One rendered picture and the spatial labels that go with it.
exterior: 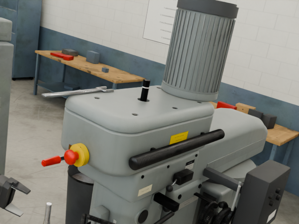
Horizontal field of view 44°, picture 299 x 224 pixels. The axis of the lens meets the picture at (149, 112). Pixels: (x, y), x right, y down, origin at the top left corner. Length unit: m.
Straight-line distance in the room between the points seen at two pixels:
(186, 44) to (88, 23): 6.39
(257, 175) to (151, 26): 5.42
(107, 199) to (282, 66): 4.41
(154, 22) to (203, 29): 5.25
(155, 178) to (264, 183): 0.33
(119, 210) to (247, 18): 4.66
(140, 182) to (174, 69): 0.40
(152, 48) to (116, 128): 5.55
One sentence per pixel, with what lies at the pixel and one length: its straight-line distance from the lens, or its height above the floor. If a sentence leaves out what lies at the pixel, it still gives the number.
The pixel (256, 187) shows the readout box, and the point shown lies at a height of 1.69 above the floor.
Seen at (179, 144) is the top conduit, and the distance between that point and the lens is 1.04.
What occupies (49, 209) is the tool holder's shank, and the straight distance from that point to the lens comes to 1.62.
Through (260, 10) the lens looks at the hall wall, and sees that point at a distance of 5.49.
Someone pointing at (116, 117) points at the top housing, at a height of 1.89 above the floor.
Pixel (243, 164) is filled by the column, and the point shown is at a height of 1.56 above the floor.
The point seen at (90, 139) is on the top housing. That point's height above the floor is 1.81.
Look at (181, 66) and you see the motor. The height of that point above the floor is 1.99.
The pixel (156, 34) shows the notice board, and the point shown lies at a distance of 6.37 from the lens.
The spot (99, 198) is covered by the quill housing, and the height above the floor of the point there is 1.57.
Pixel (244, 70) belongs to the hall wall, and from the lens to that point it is 5.54.
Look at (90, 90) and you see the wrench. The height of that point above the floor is 1.90.
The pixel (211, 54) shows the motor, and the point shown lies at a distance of 1.20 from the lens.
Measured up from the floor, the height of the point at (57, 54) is 0.92.
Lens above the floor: 2.17
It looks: 17 degrees down
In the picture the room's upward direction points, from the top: 11 degrees clockwise
